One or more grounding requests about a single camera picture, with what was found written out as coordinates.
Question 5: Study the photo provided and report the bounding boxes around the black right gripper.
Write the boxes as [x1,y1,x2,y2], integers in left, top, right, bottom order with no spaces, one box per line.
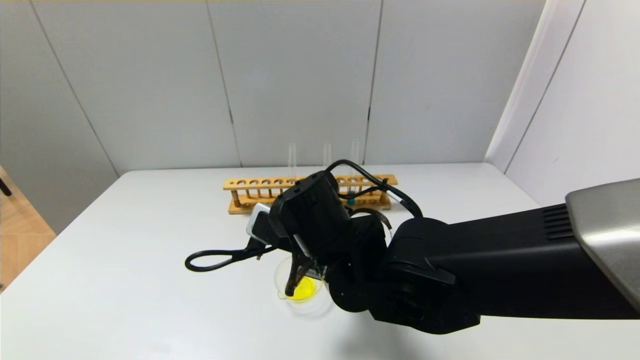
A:
[284,233,329,297]

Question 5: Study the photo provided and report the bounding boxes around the wooden test tube rack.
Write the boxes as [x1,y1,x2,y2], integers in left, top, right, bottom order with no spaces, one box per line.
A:
[222,174,399,215]

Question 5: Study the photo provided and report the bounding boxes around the clear glass beaker dish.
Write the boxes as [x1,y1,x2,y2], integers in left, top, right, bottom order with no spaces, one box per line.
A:
[273,255,335,317]

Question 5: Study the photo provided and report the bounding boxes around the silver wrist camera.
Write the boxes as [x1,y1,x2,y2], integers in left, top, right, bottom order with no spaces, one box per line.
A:
[246,202,273,238]

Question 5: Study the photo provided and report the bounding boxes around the black looped camera cable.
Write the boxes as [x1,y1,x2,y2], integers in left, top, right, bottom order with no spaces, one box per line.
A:
[185,240,276,273]

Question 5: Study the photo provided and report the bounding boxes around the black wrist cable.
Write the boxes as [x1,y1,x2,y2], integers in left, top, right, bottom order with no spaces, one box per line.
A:
[325,159,425,218]

